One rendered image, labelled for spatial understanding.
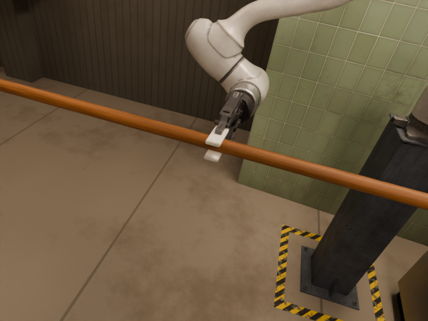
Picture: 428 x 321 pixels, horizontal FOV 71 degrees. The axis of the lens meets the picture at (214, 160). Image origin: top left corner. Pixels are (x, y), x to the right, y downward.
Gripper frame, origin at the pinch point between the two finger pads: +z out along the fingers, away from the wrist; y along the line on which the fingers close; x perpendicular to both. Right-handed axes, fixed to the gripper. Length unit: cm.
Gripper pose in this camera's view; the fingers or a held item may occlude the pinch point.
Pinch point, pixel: (216, 143)
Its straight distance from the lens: 63.6
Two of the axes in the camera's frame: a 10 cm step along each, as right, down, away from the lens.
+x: -9.4, -2.6, 2.0
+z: -3.1, 5.5, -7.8
